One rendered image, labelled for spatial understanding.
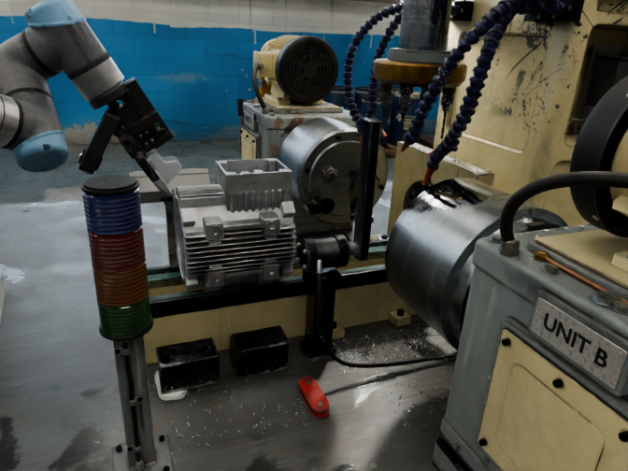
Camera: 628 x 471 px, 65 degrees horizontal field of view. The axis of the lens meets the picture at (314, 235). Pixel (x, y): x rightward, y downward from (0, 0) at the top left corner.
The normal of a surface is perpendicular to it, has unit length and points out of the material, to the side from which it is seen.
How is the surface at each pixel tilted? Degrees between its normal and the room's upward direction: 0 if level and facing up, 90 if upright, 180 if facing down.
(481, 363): 90
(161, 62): 90
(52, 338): 0
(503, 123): 90
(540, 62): 90
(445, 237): 54
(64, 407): 0
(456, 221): 39
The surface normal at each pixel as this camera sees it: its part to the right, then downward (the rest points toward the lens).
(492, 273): -0.93, 0.11
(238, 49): 0.34, 0.37
